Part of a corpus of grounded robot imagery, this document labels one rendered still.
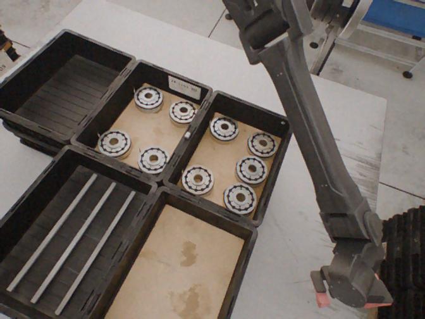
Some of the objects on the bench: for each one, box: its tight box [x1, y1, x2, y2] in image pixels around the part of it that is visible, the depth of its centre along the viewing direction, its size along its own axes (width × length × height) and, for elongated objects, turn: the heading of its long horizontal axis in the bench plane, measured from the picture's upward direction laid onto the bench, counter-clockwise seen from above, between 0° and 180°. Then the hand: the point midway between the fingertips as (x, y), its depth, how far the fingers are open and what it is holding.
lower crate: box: [3, 125, 59, 158], centre depth 106 cm, size 40×30×12 cm
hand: (341, 303), depth 63 cm, fingers open, 9 cm apart
